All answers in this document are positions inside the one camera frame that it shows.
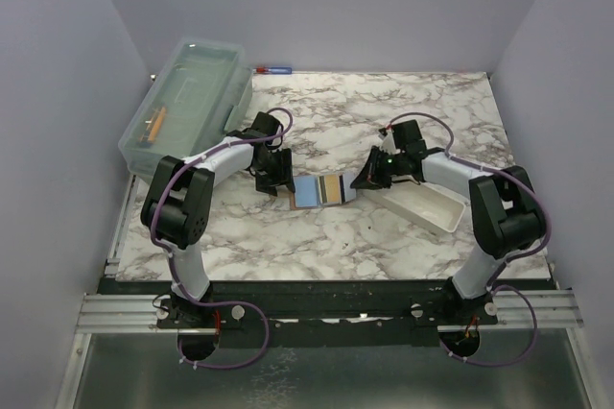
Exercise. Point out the red blue screwdriver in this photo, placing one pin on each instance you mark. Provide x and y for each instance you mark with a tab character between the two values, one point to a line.
273	70

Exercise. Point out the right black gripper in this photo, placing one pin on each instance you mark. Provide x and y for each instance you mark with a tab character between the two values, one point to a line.
370	178

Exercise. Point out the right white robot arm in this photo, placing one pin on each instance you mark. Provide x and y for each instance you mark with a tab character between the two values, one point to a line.
508	220

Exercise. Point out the clear green plastic box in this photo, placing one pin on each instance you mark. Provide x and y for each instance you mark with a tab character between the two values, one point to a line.
206	87

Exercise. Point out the tan leather card holder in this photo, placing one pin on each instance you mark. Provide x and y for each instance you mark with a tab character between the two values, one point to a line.
306	194

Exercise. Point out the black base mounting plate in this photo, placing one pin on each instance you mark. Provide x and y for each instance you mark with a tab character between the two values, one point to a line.
247	327

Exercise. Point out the orange tool inside box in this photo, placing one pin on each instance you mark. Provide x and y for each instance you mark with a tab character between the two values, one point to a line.
153	127

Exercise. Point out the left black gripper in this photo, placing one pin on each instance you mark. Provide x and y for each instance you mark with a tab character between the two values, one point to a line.
282	177

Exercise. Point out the aluminium rail frame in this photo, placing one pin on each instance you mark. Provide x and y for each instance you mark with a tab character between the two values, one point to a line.
144	306

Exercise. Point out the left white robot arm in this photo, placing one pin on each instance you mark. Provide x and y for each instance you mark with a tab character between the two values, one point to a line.
177	207

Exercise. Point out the white rectangular tray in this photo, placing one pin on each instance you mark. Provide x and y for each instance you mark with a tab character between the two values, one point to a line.
423	206

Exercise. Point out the gold credit card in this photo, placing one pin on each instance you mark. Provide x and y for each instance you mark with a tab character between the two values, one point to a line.
331	190

